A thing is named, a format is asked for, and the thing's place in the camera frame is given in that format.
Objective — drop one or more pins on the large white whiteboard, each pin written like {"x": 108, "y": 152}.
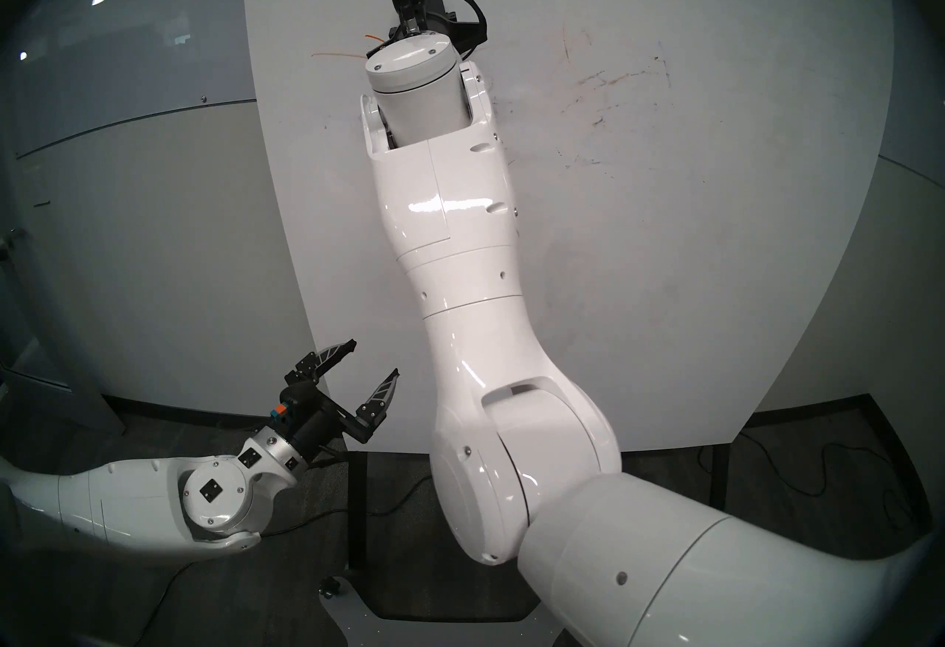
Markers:
{"x": 664, "y": 247}

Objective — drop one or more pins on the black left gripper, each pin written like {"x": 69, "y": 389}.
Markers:
{"x": 321, "y": 422}

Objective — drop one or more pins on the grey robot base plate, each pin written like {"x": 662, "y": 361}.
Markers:
{"x": 413, "y": 634}

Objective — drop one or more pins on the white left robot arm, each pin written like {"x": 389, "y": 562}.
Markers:
{"x": 125, "y": 498}

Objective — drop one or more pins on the glass wall board with writing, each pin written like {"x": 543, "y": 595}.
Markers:
{"x": 125, "y": 47}

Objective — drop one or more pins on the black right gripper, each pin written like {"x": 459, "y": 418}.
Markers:
{"x": 437, "y": 7}

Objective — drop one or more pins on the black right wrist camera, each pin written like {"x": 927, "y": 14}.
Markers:
{"x": 406, "y": 7}

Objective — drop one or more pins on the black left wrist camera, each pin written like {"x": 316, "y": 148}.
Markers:
{"x": 295, "y": 396}

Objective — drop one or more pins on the black whiteboard stand post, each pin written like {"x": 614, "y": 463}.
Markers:
{"x": 718, "y": 476}
{"x": 358, "y": 520}

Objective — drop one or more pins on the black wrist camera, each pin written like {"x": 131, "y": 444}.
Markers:
{"x": 295, "y": 396}
{"x": 406, "y": 7}

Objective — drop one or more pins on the black base plate knob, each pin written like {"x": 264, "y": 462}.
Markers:
{"x": 328, "y": 586}

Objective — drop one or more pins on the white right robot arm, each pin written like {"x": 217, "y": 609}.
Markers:
{"x": 472, "y": 247}

